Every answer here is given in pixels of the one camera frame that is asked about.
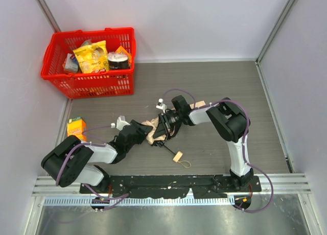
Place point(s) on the yellow chips bag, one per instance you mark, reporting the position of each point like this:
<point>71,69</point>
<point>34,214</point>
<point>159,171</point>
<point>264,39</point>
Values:
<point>92,58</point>

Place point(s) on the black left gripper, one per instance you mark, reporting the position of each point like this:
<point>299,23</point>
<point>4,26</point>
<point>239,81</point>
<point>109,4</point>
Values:
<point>139,130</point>

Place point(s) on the black cd spindle case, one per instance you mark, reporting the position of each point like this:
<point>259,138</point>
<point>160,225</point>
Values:
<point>116,62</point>

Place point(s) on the orange snack packet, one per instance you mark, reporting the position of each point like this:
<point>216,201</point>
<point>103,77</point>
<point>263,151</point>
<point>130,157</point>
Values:
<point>124,54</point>

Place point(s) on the grey small box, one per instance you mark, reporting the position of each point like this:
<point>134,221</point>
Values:
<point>69,65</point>

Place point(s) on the beige and black umbrella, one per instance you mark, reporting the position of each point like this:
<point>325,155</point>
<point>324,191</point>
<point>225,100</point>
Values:
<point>160,142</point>

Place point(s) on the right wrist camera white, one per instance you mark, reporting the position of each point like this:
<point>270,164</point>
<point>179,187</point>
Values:
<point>161,105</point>

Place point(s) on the orange juice carton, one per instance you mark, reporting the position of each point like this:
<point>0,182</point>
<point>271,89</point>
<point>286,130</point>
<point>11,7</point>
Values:
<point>76,126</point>

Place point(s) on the red plastic shopping basket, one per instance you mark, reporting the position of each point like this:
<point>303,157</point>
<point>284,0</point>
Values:
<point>79,85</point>

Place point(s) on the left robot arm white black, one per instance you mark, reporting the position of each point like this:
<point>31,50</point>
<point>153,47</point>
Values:
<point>73,159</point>

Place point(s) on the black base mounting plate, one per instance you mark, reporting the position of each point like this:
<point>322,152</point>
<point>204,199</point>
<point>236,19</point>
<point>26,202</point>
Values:
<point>174,186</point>

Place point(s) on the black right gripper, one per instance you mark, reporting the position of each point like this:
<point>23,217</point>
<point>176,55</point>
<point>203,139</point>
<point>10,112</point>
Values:
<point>164,125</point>

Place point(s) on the white slotted cable duct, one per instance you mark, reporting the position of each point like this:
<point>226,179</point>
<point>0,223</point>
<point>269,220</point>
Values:
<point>90,200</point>

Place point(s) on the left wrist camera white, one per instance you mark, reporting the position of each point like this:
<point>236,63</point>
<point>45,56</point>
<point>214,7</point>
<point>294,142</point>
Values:
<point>121,122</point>

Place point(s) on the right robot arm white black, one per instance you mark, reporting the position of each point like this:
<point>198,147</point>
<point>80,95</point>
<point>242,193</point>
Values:
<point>228,118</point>

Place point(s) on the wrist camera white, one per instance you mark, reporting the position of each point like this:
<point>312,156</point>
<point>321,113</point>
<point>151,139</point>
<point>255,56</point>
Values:
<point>121,122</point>
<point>161,105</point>

